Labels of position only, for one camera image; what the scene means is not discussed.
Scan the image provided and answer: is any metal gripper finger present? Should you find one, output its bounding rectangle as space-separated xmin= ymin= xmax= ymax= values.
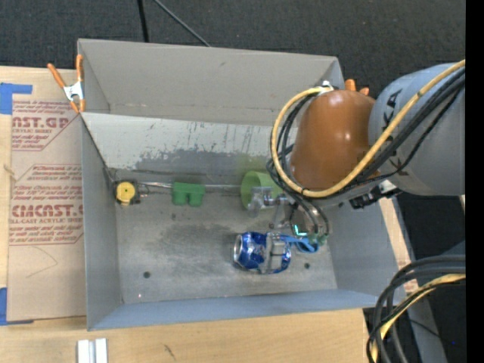
xmin=263 ymin=254 xmax=287 ymax=274
xmin=265 ymin=236 xmax=287 ymax=256

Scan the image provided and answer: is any crushed blue drink can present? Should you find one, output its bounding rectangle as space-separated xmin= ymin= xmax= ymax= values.
xmin=232 ymin=231 xmax=293 ymax=275

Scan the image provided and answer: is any green plastic cup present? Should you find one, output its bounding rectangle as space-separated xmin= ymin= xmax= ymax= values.
xmin=240 ymin=170 xmax=284 ymax=211

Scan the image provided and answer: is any grey metal bin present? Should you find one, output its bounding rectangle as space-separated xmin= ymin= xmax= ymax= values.
xmin=76 ymin=38 xmax=402 ymax=332

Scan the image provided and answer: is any green double-lobed block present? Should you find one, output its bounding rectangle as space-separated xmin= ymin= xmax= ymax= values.
xmin=172 ymin=181 xmax=206 ymax=208

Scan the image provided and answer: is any yellow and black round object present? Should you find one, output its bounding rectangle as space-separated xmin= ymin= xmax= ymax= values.
xmin=114 ymin=179 xmax=143 ymax=206

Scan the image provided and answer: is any brown cardboard board red print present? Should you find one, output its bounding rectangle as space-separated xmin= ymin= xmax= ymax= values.
xmin=0 ymin=65 xmax=88 ymax=326

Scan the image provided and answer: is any black cylinder on white bracket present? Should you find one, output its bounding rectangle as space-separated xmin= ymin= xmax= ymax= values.
xmin=348 ymin=179 xmax=402 ymax=210

